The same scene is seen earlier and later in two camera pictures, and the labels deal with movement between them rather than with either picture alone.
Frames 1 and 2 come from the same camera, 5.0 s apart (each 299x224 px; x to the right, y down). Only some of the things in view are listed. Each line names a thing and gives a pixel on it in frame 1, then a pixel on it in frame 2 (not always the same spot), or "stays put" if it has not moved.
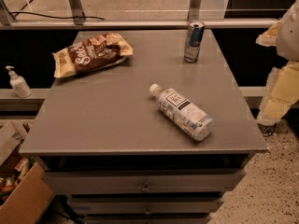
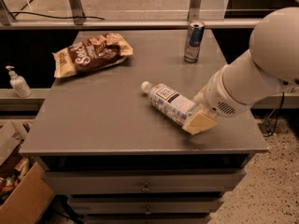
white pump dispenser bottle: (19, 83) stays put
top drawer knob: (145, 189) stays put
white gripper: (289, 35) to (217, 97)
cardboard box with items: (25, 192) stays put
